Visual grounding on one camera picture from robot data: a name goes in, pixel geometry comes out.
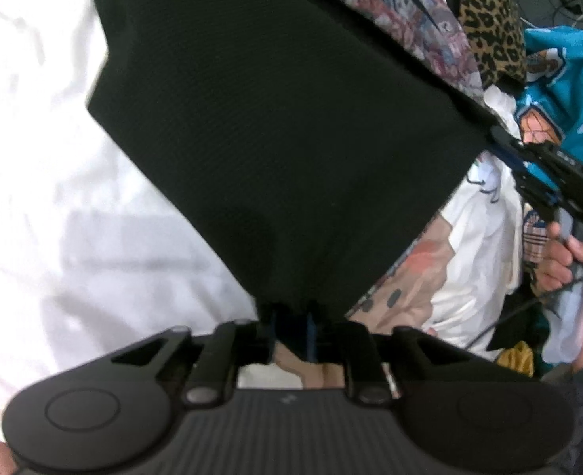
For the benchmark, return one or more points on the black garment with patterned lining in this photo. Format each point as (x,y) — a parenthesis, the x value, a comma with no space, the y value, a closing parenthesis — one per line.
(271,133)

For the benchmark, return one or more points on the yellow cloth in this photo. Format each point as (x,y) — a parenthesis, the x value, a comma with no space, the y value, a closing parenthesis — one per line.
(519,358)

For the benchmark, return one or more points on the leopard print cloth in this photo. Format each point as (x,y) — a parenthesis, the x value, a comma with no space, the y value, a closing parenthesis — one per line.
(489,20)

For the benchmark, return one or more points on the white bear print blanket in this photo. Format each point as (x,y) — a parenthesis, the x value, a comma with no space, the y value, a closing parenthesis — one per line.
(49,208)

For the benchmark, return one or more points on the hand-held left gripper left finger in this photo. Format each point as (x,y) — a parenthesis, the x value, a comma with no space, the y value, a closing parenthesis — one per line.
(270,341)

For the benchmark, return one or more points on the teal printed cloth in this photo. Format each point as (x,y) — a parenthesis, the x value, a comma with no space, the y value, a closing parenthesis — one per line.
(568,84)

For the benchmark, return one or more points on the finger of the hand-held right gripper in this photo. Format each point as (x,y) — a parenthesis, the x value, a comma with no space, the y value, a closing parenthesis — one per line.
(514,146)
(534,193)

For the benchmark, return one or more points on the white printed t-shirt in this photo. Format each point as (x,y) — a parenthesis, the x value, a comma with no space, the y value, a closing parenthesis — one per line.
(479,237)

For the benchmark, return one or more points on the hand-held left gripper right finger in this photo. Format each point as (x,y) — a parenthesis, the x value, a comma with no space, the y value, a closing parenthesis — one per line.
(312,341)

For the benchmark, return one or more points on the plaid patch cloth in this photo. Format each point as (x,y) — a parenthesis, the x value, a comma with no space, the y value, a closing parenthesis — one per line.
(534,237)

